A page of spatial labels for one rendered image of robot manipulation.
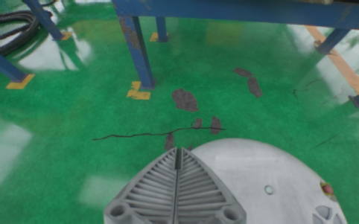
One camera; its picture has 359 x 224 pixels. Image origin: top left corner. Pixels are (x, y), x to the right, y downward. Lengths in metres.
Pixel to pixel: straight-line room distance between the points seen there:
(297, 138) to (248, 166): 0.65
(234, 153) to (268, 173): 0.16
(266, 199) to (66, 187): 0.99
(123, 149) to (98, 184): 0.23
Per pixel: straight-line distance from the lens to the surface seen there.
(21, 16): 3.27
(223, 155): 0.52
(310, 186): 0.63
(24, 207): 1.20
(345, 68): 2.04
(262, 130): 1.07
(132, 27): 0.87
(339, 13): 0.97
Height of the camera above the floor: 0.84
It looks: 59 degrees down
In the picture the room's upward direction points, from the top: 2 degrees counter-clockwise
